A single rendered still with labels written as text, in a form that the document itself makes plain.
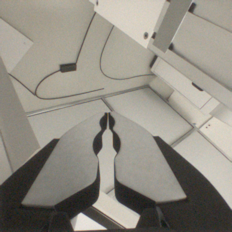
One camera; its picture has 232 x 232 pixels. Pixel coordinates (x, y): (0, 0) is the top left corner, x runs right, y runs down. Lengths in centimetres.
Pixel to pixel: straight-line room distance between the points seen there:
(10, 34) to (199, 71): 106
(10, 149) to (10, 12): 82
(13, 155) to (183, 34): 48
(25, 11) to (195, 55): 105
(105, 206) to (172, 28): 29
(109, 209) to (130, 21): 31
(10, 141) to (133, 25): 46
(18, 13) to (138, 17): 96
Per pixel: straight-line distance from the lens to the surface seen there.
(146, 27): 23
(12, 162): 49
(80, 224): 31
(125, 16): 26
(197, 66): 19
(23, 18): 115
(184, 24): 20
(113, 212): 31
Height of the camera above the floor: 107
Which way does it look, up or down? 25 degrees down
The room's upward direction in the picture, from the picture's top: 140 degrees clockwise
